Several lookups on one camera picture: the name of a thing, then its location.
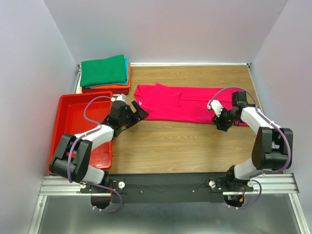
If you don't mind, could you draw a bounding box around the pink t shirt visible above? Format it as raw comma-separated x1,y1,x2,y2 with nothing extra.
134,82,248,127

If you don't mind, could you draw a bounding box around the red plastic bin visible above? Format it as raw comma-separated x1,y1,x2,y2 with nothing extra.
49,91,113,169

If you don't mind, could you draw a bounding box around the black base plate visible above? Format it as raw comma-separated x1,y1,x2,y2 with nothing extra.
80,173,254,207

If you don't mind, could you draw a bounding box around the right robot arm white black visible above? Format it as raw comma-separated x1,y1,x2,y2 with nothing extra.
207,89,293,191

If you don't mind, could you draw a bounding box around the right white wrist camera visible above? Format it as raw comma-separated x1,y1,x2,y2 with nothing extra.
207,100,223,117

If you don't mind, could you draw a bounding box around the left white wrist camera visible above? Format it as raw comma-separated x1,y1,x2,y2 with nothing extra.
111,94,127,105

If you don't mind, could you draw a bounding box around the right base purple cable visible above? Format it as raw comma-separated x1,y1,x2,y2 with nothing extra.
228,179,264,211

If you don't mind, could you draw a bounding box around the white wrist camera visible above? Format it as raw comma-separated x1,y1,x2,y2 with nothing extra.
111,94,127,105
207,100,223,117

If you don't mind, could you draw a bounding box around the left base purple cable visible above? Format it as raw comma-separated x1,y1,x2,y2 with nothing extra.
92,184,126,213

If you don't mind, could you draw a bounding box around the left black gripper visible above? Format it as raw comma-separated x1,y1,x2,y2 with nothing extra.
120,100,149,129

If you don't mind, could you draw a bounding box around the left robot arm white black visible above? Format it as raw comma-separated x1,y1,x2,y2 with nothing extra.
49,100,149,193

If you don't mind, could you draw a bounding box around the folded dark red t shirt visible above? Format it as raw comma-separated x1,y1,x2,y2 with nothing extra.
82,88,129,95

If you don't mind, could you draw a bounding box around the folded orange t shirt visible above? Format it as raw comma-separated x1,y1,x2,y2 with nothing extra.
82,63,131,95

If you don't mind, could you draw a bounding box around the folded blue t shirt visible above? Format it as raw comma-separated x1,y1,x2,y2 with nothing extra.
87,58,130,89

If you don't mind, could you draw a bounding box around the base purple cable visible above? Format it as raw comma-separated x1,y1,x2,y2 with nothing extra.
228,179,264,211
92,184,126,213

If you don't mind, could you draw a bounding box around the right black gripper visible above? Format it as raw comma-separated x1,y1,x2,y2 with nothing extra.
211,105,239,133

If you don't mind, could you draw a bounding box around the folded green t shirt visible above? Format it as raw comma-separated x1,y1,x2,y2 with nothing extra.
80,55,127,88

